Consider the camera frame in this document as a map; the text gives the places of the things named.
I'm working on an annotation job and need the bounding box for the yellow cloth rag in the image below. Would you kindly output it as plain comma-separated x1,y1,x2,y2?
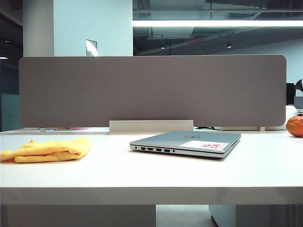
0,136,92,164

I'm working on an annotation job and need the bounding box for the small notice on pillar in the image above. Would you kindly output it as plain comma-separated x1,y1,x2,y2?
85,38,98,57

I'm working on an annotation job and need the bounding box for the silver closed laptop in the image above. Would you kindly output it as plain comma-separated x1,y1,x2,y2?
129,130,242,159

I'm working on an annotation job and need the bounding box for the grey fabric desk divider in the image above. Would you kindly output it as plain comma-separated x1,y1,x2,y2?
18,54,287,129

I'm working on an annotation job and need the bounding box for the white building pillar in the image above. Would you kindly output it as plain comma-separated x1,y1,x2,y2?
22,0,134,57

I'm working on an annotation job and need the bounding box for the orange fruit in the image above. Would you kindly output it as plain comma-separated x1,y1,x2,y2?
285,115,303,138

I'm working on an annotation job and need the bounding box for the white sticker with red print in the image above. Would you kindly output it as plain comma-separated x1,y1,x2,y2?
179,140,230,152

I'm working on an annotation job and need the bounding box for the long ceiling light strip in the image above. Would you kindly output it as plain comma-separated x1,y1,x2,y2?
132,19,303,27

